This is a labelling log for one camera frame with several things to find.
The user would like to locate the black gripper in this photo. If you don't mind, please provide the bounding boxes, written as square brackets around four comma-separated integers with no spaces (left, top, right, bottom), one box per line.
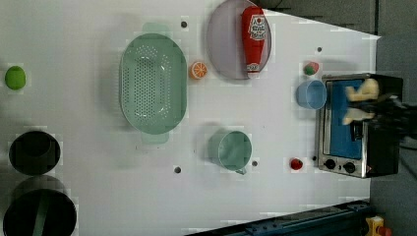
[355,94,417,140]

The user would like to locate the yellow plush peeled banana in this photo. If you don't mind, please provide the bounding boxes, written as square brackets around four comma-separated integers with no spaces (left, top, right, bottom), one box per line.
[342,79,380,125]

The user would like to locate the black silver toaster oven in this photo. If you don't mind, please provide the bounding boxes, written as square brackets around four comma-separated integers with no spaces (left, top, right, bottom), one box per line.
[317,73,403,178]

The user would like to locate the light blue plastic cup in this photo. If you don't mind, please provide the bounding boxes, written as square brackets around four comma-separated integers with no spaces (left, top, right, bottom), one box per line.
[295,80,328,110]

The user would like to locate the strawberry toy near cup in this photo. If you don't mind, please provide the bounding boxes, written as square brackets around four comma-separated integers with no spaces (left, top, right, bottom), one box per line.
[303,62,320,76]

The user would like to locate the small red strawberry toy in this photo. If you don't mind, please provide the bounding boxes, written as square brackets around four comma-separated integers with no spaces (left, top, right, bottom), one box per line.
[290,158,303,170]

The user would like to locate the yellow red emergency button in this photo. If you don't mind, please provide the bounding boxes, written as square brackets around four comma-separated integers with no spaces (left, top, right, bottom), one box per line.
[366,216,392,236]

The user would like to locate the green plastic measuring cup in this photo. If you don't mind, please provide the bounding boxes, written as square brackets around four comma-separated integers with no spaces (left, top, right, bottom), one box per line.
[208,129,252,175]

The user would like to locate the red plush ketchup bottle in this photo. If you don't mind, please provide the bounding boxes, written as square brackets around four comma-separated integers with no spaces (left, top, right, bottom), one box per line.
[241,6,267,79]

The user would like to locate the grey round plate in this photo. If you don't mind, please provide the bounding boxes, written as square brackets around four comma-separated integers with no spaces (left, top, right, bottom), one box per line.
[206,0,271,80]

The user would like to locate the orange slice toy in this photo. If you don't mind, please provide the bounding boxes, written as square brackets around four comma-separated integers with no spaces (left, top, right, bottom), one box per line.
[189,61,208,80]

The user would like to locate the green plastic colander basket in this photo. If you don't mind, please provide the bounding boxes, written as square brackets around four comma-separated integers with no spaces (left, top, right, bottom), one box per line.
[119,23,187,145]

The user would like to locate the large black round container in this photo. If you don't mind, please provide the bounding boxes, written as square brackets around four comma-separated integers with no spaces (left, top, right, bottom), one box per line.
[2,175,78,236]

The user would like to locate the small black round container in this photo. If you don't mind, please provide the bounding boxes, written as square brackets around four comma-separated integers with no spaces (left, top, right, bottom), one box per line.
[9,131,61,176]

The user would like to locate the green lime toy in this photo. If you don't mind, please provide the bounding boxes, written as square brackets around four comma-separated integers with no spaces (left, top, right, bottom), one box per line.
[5,66,27,90]

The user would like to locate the blue metal frame rail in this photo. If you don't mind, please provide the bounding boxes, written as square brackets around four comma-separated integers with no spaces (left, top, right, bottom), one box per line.
[187,201,375,236]

